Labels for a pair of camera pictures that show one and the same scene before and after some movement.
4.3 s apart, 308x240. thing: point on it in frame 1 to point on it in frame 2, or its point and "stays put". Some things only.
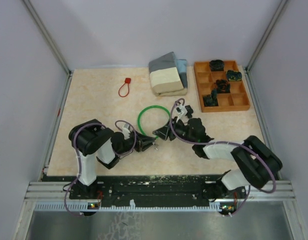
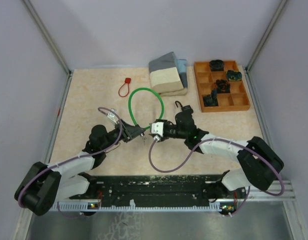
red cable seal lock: x=128 y=81 stays put
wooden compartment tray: x=220 y=86 stays put
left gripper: x=144 y=139 to x=135 y=131
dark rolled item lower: x=211 y=100 stays put
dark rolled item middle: x=222 y=86 stays put
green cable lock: x=146 y=108 to x=158 y=95
